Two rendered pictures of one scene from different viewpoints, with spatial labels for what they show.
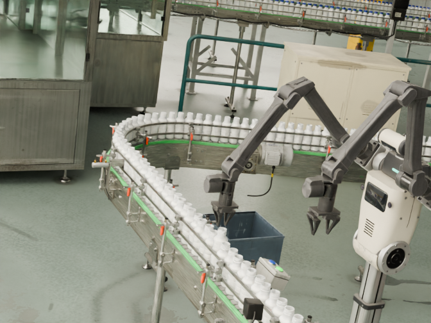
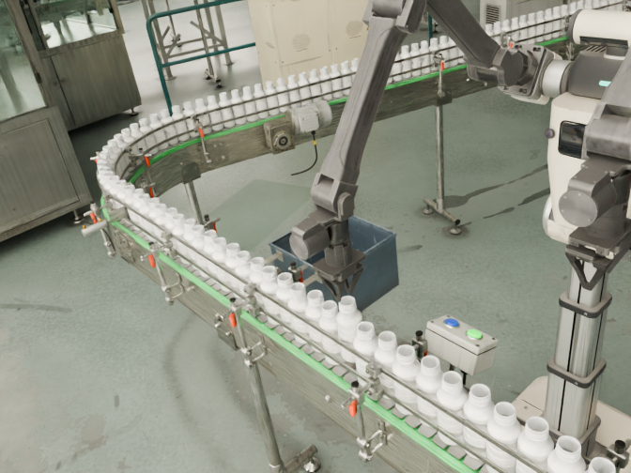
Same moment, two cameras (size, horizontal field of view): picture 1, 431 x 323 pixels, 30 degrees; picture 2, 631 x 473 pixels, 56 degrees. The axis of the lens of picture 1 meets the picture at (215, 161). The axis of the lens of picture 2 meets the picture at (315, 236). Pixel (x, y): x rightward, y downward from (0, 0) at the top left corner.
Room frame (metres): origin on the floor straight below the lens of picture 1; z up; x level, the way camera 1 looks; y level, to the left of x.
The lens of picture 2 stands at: (2.05, 0.14, 2.02)
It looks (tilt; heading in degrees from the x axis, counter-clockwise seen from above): 31 degrees down; 351
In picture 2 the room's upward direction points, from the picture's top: 9 degrees counter-clockwise
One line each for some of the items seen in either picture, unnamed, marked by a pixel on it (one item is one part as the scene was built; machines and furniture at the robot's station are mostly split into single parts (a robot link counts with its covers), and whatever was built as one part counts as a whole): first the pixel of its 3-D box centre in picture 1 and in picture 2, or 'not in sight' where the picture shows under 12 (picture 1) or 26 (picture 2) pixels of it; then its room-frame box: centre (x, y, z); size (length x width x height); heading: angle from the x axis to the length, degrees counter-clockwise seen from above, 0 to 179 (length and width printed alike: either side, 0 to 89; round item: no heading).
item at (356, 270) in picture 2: (223, 215); (342, 279); (3.07, -0.07, 1.27); 0.07 x 0.07 x 0.09; 28
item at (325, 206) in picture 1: (326, 204); (605, 218); (2.73, -0.42, 1.51); 0.10 x 0.07 x 0.07; 118
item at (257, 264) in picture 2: (185, 220); (262, 285); (3.38, 0.09, 1.08); 0.06 x 0.06 x 0.17
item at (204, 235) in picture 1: (206, 243); (319, 321); (3.18, -0.02, 1.08); 0.06 x 0.06 x 0.17
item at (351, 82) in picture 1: (334, 113); (319, 47); (7.65, -1.08, 0.59); 1.10 x 0.62 x 1.18; 100
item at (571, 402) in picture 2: not in sight; (570, 408); (3.16, -0.75, 0.49); 0.13 x 0.13 x 0.40; 28
